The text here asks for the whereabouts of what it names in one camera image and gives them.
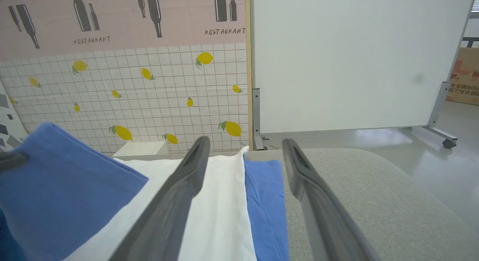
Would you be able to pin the pink restaurant print panel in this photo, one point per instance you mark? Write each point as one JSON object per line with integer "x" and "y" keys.
{"x": 119, "y": 14}

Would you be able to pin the grey metal board foot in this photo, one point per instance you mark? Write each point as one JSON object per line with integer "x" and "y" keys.
{"x": 256, "y": 115}

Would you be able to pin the grey metal caster leg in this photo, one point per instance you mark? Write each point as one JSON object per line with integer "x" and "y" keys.
{"x": 439, "y": 111}

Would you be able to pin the blue and white shirt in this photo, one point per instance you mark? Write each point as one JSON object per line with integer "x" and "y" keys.
{"x": 67, "y": 193}

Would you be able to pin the white rectangular box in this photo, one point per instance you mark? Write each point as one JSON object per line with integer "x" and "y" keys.
{"x": 142, "y": 148}

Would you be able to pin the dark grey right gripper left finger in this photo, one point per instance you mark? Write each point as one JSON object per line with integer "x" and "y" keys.
{"x": 172, "y": 208}

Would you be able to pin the grey fabric sofa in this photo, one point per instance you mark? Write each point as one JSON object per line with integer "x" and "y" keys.
{"x": 374, "y": 201}

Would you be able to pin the white partition board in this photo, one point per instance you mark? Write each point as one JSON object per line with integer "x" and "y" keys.
{"x": 355, "y": 58}

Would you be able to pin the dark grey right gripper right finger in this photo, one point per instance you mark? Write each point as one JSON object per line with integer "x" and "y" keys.
{"x": 325, "y": 216}

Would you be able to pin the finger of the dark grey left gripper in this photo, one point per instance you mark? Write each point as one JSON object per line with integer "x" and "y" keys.
{"x": 15, "y": 160}

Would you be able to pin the lemon print grid panel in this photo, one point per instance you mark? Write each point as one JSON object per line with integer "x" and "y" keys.
{"x": 161, "y": 92}

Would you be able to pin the grey geometric print panel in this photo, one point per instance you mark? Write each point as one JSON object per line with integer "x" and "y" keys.
{"x": 7, "y": 122}

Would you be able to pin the brown cardboard box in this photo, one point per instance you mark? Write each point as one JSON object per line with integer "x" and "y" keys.
{"x": 466, "y": 77}

